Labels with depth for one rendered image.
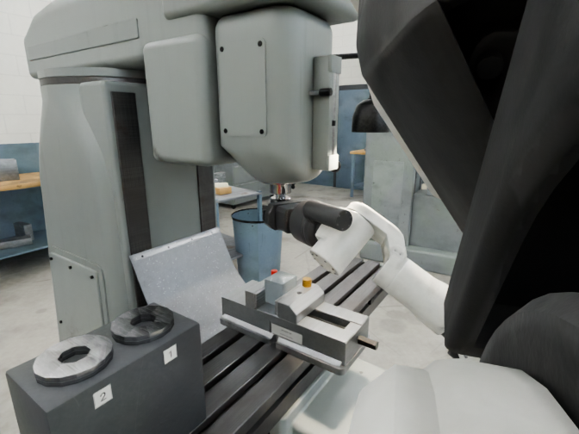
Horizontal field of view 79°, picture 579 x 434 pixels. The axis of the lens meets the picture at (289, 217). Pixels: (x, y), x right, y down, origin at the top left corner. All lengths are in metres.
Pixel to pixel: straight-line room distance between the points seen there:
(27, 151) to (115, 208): 3.99
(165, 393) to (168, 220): 0.56
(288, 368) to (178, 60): 0.67
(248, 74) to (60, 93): 0.54
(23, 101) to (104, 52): 3.95
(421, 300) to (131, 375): 0.42
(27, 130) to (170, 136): 4.17
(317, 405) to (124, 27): 0.94
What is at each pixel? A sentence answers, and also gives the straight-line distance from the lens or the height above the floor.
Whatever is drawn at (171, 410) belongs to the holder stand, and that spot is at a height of 1.01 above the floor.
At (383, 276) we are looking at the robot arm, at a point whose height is 1.20.
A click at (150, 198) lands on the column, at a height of 1.24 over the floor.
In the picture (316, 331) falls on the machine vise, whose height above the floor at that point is 1.01.
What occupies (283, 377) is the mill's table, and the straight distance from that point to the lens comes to 0.78.
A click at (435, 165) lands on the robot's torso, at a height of 1.41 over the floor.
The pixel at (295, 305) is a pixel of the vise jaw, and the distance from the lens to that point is 0.80.
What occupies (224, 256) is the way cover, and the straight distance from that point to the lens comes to 1.17.
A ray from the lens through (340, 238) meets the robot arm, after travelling 0.58.
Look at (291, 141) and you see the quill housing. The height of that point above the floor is 1.40.
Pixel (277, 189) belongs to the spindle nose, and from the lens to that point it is 0.77.
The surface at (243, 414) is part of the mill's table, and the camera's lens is 0.71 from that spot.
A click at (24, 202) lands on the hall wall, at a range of 4.97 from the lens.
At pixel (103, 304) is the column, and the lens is 1.10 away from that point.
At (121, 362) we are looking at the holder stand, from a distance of 0.55.
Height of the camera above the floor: 1.43
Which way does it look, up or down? 15 degrees down
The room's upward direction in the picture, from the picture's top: straight up
